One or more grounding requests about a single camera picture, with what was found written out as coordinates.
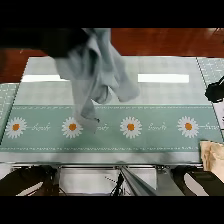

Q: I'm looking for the silver frame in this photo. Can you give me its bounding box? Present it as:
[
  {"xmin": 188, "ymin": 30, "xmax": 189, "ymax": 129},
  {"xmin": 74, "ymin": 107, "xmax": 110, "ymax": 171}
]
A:
[{"xmin": 0, "ymin": 161, "xmax": 224, "ymax": 197}]

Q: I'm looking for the pale blue shirt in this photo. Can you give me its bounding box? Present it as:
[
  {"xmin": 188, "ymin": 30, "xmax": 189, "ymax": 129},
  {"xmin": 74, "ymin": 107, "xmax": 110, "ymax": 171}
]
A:
[{"xmin": 53, "ymin": 28, "xmax": 141, "ymax": 135}]

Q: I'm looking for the beige garment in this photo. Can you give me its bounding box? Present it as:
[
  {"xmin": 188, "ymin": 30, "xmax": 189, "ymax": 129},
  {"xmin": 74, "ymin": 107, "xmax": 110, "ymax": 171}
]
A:
[{"xmin": 199, "ymin": 139, "xmax": 224, "ymax": 184}]

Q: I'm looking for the black cable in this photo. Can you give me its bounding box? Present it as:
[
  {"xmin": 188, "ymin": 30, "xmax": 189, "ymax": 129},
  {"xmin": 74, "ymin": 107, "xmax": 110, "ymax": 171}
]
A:
[{"xmin": 104, "ymin": 172, "xmax": 127, "ymax": 197}]

